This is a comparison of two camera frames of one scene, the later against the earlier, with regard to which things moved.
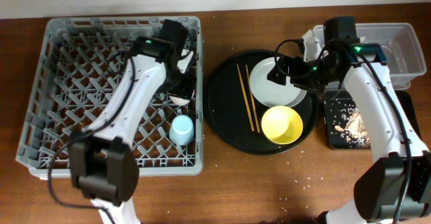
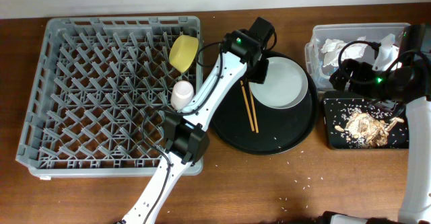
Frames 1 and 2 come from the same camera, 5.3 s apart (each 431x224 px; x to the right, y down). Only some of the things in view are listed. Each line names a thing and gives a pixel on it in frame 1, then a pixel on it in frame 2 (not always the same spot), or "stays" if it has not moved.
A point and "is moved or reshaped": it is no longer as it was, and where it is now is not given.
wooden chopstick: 252,125 stays
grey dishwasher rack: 71,83 stays
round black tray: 235,118 stays
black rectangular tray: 345,128 stays
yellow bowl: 282,124 is moved or reshaped
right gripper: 296,62 -> 361,69
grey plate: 271,93 stays
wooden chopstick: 252,99 stays
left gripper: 187,89 -> 262,76
